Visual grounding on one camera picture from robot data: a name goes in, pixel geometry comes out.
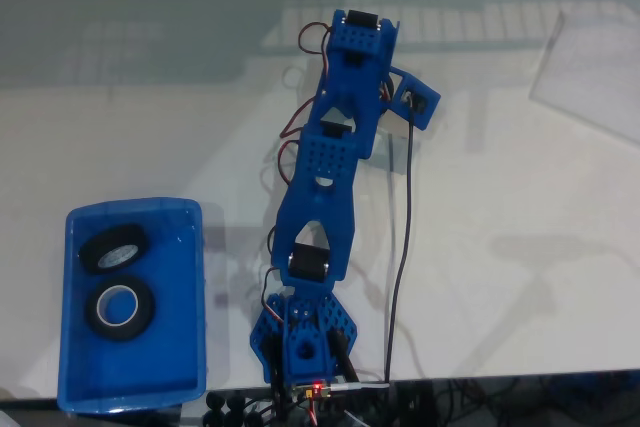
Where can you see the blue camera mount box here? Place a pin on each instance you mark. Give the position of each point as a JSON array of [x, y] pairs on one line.
[[420, 102]]

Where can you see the clear acrylic sheet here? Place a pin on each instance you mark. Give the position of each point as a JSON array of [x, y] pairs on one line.
[[590, 77]]

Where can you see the blue plastic bin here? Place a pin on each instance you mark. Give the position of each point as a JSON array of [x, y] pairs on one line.
[[165, 362]]

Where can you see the black clamp knob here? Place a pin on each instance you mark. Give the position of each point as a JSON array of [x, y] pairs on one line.
[[235, 404], [214, 402]]

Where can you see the controller board with red light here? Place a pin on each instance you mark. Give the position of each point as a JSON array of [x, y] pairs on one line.
[[312, 389]]

